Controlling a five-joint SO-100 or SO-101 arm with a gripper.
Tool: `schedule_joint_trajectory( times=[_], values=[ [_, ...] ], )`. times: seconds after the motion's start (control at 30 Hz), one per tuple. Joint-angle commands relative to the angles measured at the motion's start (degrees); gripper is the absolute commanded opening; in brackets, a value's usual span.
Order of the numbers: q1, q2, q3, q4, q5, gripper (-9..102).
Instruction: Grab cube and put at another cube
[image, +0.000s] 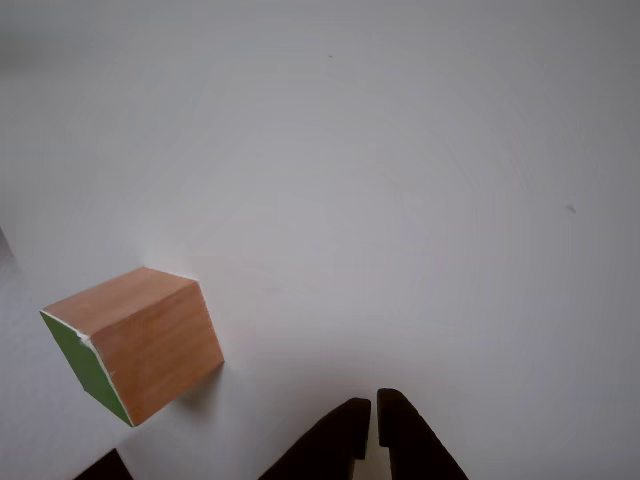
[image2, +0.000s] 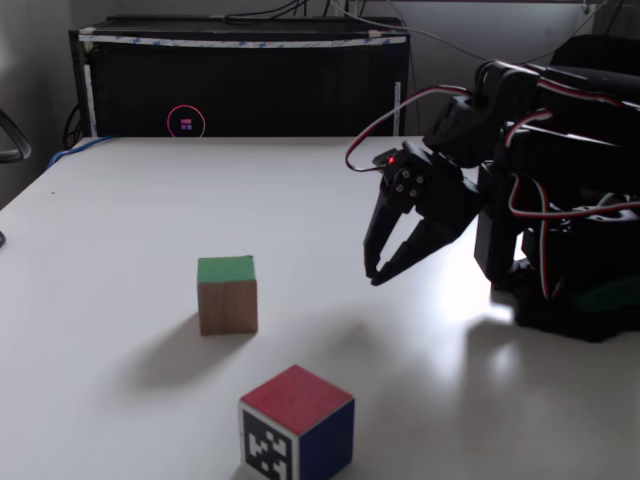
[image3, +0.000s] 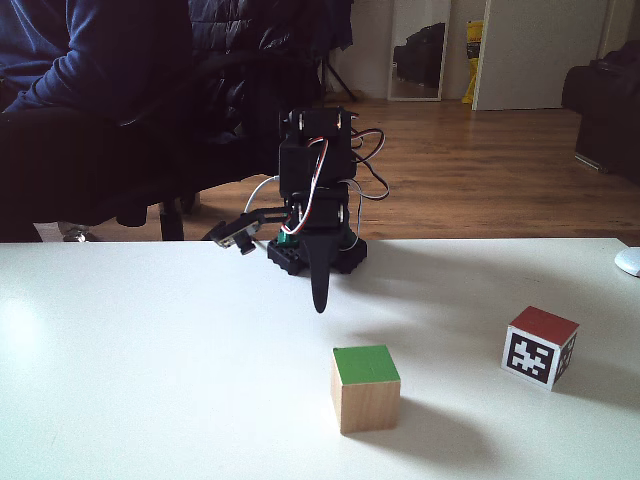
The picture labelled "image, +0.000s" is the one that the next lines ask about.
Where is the wooden cube with green face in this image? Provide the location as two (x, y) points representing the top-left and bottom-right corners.
(39, 265), (226, 428)

